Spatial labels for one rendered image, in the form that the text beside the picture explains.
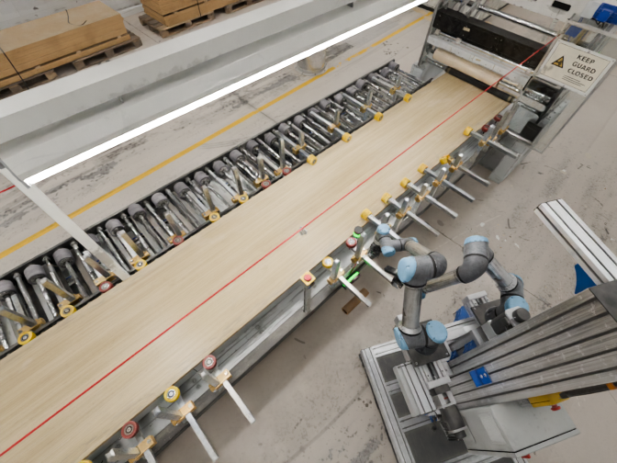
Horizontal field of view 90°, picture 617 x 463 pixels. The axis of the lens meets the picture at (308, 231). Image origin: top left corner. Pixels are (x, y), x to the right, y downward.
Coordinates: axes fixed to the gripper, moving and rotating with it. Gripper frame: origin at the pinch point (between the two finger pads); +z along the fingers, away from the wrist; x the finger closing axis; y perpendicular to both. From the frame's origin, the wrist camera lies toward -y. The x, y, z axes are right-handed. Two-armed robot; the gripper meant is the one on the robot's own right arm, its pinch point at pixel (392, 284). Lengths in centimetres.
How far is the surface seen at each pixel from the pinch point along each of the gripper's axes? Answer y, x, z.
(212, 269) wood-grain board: -92, -89, -8
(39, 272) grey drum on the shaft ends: -177, -181, -2
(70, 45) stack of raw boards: -611, -30, 44
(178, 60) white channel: -60, -77, -162
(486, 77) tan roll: -79, 251, -24
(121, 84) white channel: -60, -94, -161
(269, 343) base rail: -31, -90, 12
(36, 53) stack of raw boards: -606, -78, 39
